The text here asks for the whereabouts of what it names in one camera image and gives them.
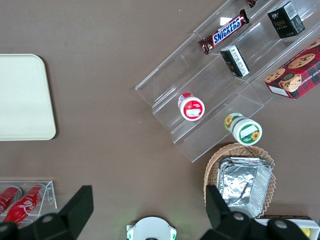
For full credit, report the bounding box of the black Face carton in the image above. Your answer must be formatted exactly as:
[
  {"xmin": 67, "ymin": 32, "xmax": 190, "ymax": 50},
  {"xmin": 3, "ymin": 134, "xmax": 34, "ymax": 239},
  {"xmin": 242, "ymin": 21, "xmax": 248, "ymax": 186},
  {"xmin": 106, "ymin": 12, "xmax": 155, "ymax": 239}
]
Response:
[{"xmin": 267, "ymin": 1, "xmax": 306, "ymax": 39}]

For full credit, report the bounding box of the woven wicker basket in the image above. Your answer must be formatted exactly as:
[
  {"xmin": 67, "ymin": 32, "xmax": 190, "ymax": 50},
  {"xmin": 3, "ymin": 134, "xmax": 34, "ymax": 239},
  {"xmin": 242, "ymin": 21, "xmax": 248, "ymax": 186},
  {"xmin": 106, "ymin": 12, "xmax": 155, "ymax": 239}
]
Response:
[{"xmin": 203, "ymin": 142, "xmax": 277, "ymax": 218}]

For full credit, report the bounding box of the white round device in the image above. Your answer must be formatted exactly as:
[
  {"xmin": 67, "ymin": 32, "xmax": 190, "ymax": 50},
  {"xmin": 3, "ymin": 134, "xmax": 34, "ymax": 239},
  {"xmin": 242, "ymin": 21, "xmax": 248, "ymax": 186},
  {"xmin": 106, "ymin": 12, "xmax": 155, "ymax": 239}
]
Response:
[{"xmin": 125, "ymin": 216, "xmax": 178, "ymax": 240}]

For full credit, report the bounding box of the Snickers chocolate bar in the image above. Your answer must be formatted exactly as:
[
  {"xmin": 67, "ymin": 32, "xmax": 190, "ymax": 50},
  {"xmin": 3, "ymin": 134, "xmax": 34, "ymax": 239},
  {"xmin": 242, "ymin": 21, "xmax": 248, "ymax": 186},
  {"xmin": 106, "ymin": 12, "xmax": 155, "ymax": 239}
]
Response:
[{"xmin": 198, "ymin": 9, "xmax": 251, "ymax": 55}]

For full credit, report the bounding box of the cream plastic tray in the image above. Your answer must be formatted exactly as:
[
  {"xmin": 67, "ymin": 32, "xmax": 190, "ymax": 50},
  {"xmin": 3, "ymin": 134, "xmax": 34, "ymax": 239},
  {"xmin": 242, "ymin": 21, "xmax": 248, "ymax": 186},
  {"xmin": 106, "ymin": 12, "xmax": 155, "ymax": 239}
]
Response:
[{"xmin": 0, "ymin": 53, "xmax": 57, "ymax": 142}]

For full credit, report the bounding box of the clear acrylic can holder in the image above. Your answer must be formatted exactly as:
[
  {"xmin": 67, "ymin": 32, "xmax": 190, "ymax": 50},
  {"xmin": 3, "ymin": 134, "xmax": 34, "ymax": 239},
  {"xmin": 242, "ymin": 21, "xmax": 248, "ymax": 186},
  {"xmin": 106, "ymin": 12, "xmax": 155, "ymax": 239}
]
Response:
[{"xmin": 0, "ymin": 180, "xmax": 58, "ymax": 224}]

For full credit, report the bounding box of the red lidded cup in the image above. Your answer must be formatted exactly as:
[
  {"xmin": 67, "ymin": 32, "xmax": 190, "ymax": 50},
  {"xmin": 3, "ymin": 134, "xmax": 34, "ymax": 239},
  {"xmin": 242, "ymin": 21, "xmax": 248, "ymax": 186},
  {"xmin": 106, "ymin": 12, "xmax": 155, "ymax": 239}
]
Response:
[{"xmin": 177, "ymin": 92, "xmax": 206, "ymax": 122}]

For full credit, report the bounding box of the black carton with white label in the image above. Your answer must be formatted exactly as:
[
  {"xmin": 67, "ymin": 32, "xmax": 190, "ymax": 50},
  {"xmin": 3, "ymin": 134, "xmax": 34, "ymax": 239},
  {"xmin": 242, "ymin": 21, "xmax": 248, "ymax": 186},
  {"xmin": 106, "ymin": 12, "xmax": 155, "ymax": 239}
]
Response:
[{"xmin": 219, "ymin": 44, "xmax": 251, "ymax": 78}]

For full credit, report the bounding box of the red plaid cookie box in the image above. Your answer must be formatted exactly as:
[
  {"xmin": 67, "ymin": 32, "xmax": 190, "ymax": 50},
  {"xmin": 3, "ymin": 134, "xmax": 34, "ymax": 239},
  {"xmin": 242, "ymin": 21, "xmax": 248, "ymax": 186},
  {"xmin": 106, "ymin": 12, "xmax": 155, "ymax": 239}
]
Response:
[{"xmin": 264, "ymin": 37, "xmax": 320, "ymax": 100}]

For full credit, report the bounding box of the clear acrylic tiered shelf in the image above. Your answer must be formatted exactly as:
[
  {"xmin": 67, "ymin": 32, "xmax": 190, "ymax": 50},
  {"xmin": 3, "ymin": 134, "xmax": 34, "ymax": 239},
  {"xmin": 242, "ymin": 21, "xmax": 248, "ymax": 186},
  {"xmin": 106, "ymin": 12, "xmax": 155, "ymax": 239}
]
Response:
[{"xmin": 134, "ymin": 0, "xmax": 320, "ymax": 164}]

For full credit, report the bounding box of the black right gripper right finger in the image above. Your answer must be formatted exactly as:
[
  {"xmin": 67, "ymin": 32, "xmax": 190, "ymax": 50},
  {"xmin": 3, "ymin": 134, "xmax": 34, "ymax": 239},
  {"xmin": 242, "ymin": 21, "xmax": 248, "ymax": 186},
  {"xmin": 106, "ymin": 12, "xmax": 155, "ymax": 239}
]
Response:
[{"xmin": 199, "ymin": 184, "xmax": 311, "ymax": 240}]

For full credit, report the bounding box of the red cola can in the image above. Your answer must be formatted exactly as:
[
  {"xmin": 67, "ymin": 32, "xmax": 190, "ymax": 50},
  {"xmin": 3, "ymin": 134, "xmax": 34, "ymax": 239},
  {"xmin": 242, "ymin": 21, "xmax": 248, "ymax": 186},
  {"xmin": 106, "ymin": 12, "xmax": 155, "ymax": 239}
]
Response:
[
  {"xmin": 2, "ymin": 184, "xmax": 47, "ymax": 224},
  {"xmin": 0, "ymin": 185, "xmax": 24, "ymax": 216}
]

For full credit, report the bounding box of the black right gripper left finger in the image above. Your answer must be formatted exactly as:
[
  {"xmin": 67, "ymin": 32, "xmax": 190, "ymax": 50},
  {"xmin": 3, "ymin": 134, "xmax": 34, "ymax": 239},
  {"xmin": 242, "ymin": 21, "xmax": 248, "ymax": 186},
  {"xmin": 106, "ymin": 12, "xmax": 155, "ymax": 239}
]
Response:
[{"xmin": 0, "ymin": 185, "xmax": 94, "ymax": 240}]

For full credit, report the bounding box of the aluminium foil tray stack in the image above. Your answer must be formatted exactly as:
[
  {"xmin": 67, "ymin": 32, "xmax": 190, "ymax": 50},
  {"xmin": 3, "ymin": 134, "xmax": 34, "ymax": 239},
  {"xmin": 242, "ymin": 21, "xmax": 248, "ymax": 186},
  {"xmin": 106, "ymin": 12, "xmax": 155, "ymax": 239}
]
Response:
[{"xmin": 216, "ymin": 156, "xmax": 275, "ymax": 219}]

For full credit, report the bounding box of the green sunflower lidded cup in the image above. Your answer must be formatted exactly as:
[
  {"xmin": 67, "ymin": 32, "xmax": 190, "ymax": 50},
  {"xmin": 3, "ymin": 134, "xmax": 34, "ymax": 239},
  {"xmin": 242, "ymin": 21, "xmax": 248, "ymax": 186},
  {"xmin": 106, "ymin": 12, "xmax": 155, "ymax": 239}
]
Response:
[{"xmin": 223, "ymin": 112, "xmax": 263, "ymax": 146}]

